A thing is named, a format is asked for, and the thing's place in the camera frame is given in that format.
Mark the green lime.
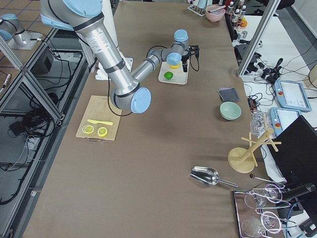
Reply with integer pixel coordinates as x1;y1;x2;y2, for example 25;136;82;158
163;71;173;80

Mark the aluminium frame post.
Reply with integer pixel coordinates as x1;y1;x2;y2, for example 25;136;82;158
236;0;281;77

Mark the cream rabbit print tray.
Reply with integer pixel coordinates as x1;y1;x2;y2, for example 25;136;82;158
158;60;189;85

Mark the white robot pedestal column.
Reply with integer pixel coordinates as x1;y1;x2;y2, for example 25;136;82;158
102;0;120;53

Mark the yellow plastic knife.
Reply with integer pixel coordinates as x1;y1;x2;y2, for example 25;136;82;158
87;119;113;125

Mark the wooden cutting board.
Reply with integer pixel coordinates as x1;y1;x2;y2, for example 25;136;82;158
76;95;122;142

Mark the pink bowl with ice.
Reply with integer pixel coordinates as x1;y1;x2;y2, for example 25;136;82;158
206;5;226;22

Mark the metal scoop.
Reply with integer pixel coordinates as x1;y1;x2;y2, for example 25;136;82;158
190;166;238;187

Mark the wine glass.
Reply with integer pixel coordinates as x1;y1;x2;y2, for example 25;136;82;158
244;184;291;209
240;211;297;238

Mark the yellow lemon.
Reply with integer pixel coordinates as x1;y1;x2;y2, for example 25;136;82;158
169;64;180;69

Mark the blue teach pendant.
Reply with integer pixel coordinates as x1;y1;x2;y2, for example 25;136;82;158
274;80;312;112
269;107;302;136

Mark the folded grey cloth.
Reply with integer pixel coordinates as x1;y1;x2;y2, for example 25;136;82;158
217;87;240;102

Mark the wooden mug tree stand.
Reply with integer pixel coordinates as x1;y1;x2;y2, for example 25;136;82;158
227;113;282;173

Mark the black monitor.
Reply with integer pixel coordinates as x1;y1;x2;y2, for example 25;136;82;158
270;116;317;185

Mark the black metal tray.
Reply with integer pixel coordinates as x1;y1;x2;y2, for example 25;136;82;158
232;191;297;238

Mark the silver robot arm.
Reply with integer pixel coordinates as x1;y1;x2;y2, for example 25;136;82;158
40;0;199;114

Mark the mint green bowl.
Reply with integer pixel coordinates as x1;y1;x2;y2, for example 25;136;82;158
219;102;242;120

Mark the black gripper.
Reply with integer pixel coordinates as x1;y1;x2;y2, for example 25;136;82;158
181;45;200;72

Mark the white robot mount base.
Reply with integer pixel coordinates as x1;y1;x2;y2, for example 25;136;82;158
95;58;133;80

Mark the lemon slice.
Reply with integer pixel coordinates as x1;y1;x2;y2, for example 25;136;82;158
82;124;95;134
97;126;108;137

